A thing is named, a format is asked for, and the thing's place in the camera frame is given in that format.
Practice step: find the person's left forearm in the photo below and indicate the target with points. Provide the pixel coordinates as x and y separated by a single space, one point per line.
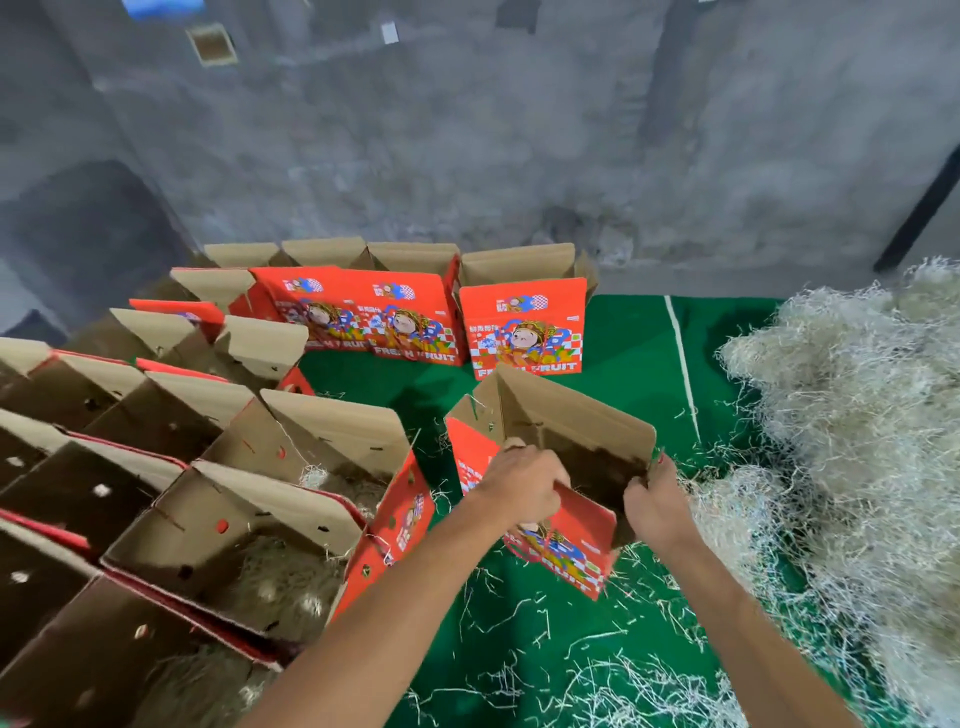
390 630

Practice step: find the white pole with black grip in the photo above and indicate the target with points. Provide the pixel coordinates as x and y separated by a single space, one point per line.
915 210

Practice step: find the person's right forearm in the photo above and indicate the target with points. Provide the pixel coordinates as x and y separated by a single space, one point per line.
765 638

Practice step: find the yellow framed wall plate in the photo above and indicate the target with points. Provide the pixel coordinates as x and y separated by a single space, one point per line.
212 45

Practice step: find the person's right hand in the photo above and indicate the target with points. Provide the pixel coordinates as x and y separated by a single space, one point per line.
660 507

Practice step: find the group of red fruit boxes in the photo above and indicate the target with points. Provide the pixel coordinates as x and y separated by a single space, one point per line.
390 300

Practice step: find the white and blue wall poster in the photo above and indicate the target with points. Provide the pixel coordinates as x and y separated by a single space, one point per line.
162 6

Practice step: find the pile of shredded paper filler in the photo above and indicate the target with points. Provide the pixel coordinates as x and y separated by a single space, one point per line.
855 435

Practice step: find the person's left hand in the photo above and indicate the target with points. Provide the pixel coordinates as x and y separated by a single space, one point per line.
518 483

